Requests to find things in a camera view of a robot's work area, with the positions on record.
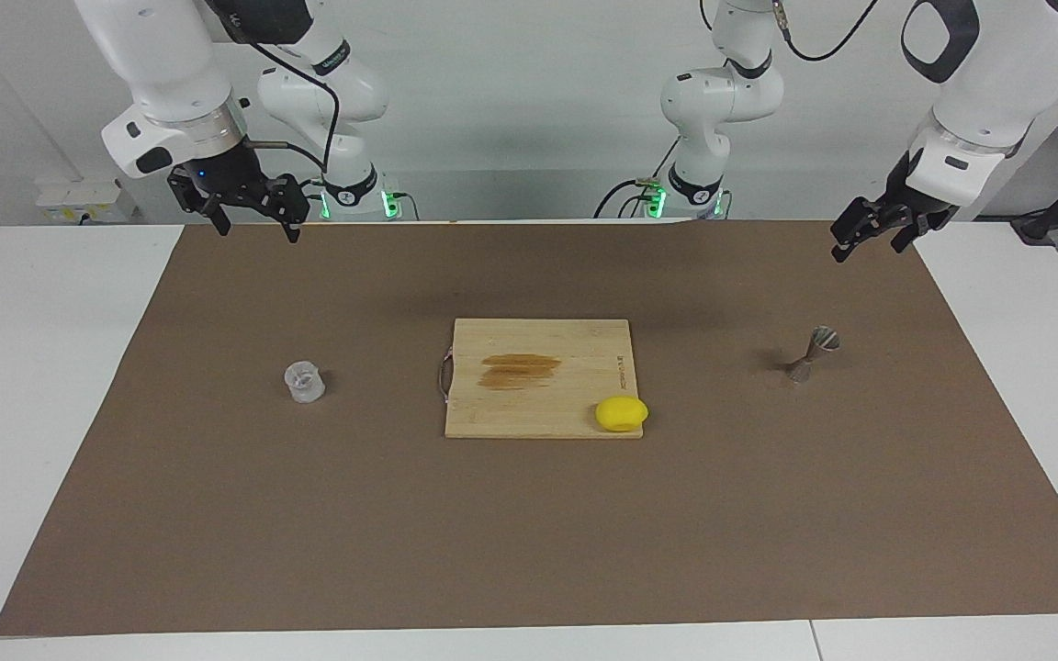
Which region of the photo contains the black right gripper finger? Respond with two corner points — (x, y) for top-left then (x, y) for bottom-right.
(253, 173), (310, 244)
(169, 170), (231, 238)

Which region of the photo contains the clear plastic measuring cup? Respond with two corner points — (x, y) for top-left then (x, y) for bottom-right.
(284, 361), (326, 403)

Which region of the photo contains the brown table mat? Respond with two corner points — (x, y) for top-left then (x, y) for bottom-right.
(0, 220), (1058, 636)

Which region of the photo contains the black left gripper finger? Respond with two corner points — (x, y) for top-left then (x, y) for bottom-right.
(891, 209), (934, 254)
(830, 197), (895, 264)

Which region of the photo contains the steel double jigger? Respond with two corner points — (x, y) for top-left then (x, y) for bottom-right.
(788, 326), (841, 385)

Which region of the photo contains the yellow lemon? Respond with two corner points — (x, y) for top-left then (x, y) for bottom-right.
(595, 396), (650, 432)

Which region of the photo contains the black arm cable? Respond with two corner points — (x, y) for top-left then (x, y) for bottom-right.
(772, 0), (879, 63)
(208, 0), (342, 175)

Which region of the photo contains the white wall socket box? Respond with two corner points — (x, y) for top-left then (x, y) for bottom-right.
(36, 179), (140, 224)

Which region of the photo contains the bamboo cutting board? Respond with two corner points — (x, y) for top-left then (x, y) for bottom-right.
(437, 319), (645, 439)

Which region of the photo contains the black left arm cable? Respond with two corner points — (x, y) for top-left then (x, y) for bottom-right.
(772, 0), (879, 63)

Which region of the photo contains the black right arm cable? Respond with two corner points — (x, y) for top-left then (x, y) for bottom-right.
(208, 0), (342, 175)

